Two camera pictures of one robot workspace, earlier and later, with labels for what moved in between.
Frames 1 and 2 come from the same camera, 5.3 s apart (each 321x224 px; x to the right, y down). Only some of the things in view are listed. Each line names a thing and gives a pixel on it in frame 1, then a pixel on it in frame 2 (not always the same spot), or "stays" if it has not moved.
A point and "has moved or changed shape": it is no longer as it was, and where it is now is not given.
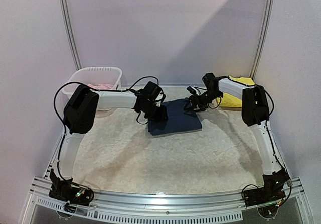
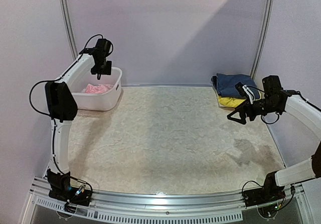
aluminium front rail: [107, 206] stays
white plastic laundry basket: [99, 78] stays
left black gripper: [161, 116] → [108, 71]
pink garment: [103, 87] stays
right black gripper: [195, 100] → [248, 110]
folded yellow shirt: [229, 101] stays
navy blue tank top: [177, 121] has moved or changed shape
